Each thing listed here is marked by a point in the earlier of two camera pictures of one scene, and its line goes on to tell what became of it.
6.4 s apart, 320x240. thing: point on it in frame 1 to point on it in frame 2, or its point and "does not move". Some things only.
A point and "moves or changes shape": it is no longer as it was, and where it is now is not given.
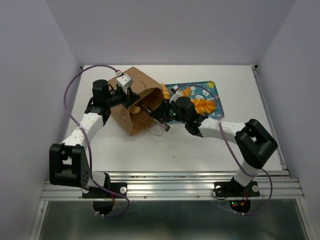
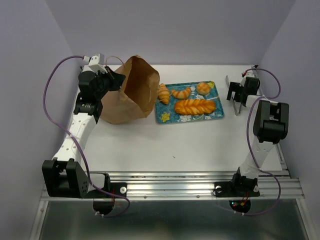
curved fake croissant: (186, 92) does not move
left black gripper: (129, 98) to (117, 80)
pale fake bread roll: (134, 109) to (203, 88)
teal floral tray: (203, 90) does not move
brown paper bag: (135, 118) moves or changes shape
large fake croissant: (202, 106) does not move
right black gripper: (161, 112) to (233, 86)
